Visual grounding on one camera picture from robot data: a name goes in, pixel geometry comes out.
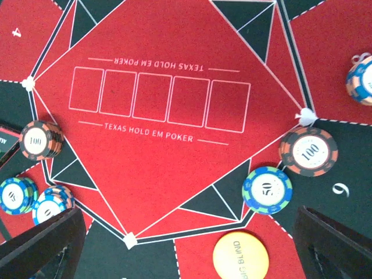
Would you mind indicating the blue white chips seat two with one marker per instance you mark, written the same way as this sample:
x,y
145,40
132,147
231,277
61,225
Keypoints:
x,y
51,202

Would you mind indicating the green chips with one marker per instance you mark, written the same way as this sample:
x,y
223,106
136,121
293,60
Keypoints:
x,y
18,195

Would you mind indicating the blue white chips seat eight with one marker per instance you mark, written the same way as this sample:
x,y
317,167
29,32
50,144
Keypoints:
x,y
358,79

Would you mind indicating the orange chips seat nine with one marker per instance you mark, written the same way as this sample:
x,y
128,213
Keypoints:
x,y
308,151

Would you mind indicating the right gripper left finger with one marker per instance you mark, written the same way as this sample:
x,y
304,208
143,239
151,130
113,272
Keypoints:
x,y
58,241

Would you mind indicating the orange chips seat three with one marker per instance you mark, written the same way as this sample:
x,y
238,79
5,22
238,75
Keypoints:
x,y
40,140

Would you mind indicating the triangular all in marker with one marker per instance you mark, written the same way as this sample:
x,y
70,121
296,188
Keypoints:
x,y
9,143

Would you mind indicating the orange big blind button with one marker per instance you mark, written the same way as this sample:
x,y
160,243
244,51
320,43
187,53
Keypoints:
x,y
239,254

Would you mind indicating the round red black poker mat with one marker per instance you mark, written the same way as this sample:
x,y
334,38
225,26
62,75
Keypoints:
x,y
167,106

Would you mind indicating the green chips seat nine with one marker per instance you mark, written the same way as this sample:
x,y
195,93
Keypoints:
x,y
267,190

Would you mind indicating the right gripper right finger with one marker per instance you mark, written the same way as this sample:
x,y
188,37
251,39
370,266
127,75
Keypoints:
x,y
329,249

